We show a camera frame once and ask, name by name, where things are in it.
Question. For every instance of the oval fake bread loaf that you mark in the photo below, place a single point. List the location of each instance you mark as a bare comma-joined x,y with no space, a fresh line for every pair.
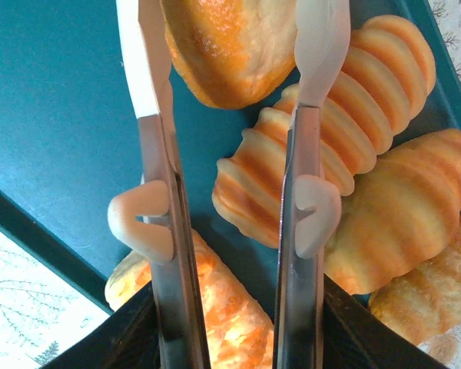
223,50

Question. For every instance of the glazed twisted pastry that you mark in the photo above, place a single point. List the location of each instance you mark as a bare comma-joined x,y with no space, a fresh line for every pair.
230,307

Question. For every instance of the dark green plastic tray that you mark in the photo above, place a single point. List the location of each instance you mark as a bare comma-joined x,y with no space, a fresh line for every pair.
61,96

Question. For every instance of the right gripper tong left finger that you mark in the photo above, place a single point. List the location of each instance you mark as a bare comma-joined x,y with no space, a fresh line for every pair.
155,153

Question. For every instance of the small fake croissant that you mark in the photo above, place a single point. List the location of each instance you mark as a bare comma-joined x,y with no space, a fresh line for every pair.
426,300

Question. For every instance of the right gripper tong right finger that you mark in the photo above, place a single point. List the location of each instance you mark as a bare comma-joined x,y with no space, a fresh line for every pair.
305,153

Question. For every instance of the large fake croissant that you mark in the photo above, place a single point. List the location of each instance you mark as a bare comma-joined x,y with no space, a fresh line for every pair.
399,215

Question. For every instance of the ridged fake bread roll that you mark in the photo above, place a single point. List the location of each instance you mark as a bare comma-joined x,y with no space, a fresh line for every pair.
253,184

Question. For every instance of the floral patterned tablecloth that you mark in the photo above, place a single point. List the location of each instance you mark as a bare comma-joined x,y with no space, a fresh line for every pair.
23,307

